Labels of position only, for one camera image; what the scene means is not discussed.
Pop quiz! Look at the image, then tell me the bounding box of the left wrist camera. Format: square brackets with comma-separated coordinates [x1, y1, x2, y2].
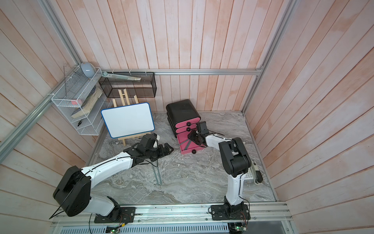
[138, 133, 160, 149]

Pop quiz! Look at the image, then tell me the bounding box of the green white ruler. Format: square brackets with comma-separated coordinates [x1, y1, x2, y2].
[102, 72, 141, 81]

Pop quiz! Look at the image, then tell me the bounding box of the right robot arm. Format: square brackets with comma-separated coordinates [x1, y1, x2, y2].
[188, 130, 252, 206]

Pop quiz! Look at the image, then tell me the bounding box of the pink bottom drawer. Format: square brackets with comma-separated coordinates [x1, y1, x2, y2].
[177, 129, 204, 155]

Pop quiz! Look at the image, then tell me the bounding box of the black mesh wall basket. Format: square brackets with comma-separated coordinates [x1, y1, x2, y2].
[99, 72, 157, 98]

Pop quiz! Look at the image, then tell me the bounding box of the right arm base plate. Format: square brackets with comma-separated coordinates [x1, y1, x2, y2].
[208, 202, 251, 221]

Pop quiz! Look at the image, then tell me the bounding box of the book on shelf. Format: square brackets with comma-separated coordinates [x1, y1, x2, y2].
[71, 86, 103, 119]

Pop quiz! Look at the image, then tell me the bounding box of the white wire wall shelf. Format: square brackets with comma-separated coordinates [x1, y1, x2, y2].
[52, 66, 110, 136]

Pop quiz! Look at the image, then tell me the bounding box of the grey stapler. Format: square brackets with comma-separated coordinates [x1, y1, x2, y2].
[250, 160, 264, 184]

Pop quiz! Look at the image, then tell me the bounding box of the aluminium mounting rail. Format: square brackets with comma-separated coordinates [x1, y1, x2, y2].
[50, 202, 298, 234]

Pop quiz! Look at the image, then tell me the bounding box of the black drawer cabinet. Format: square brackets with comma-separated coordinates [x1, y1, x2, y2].
[166, 99, 200, 137]

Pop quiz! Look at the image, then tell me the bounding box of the white calculator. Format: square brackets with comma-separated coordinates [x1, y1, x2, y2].
[244, 167, 256, 182]

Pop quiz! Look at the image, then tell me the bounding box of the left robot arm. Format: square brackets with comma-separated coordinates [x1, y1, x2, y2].
[53, 143, 174, 222]

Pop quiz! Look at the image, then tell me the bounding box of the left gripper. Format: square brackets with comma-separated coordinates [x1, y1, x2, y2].
[145, 143, 174, 161]

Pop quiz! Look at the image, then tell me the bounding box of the pink eraser on shelf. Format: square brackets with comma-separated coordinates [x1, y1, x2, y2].
[71, 99, 83, 106]

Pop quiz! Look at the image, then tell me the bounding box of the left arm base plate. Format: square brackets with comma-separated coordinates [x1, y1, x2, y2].
[94, 207, 136, 224]

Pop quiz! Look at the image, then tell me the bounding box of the white board blue frame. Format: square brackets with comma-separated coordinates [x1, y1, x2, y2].
[101, 103, 155, 138]

